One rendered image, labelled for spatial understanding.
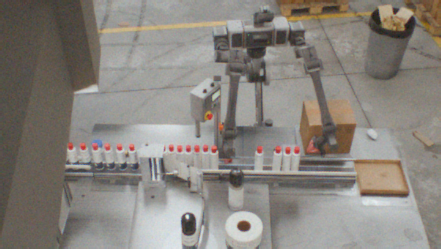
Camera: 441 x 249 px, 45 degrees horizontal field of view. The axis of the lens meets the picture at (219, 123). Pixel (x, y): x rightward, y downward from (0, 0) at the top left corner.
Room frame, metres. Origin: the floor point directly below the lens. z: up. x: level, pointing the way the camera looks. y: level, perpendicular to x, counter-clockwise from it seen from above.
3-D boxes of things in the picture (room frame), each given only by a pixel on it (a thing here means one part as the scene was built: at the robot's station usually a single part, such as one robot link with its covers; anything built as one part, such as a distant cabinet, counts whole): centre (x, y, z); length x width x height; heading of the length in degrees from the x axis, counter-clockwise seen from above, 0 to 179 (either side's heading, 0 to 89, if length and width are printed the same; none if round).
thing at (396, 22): (4.58, -1.74, 0.50); 0.42 x 0.41 x 0.28; 97
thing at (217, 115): (2.44, 0.01, 1.16); 0.04 x 0.04 x 0.67; 89
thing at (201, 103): (2.38, 0.08, 1.38); 0.17 x 0.10 x 0.19; 144
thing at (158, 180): (2.22, 0.40, 1.01); 0.14 x 0.13 x 0.26; 89
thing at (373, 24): (4.52, -1.69, 0.43); 0.44 x 0.43 x 0.39; 7
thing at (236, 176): (2.02, -0.10, 1.03); 0.09 x 0.09 x 0.30
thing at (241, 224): (1.75, -0.13, 0.95); 0.20 x 0.20 x 0.14
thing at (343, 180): (2.30, -0.03, 0.85); 1.65 x 0.11 x 0.05; 89
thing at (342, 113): (2.58, -0.70, 0.99); 0.30 x 0.24 x 0.27; 93
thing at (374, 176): (2.27, -1.02, 0.85); 0.30 x 0.26 x 0.04; 89
